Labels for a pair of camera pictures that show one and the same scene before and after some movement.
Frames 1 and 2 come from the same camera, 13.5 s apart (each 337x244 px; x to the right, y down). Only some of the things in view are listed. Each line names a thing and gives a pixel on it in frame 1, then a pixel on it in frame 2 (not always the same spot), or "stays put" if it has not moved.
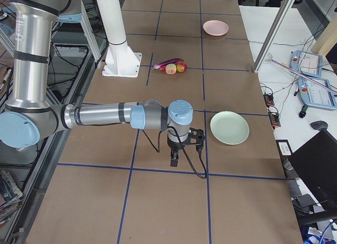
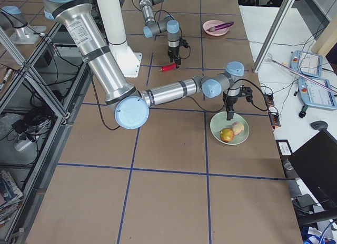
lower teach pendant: x=314 y=95 stays put
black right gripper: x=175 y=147 → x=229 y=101
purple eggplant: x=158 y=65 → x=220 y=26
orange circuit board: x=274 y=117 stays put
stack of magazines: x=10 y=195 stays put
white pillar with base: x=119 y=60 stays put
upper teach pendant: x=306 y=63 stays put
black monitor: x=315 y=164 stays put
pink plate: x=215 y=28 stays put
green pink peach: x=170 y=69 → x=237 y=126
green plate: x=229 y=128 stays put
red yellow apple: x=181 y=68 → x=226 y=134
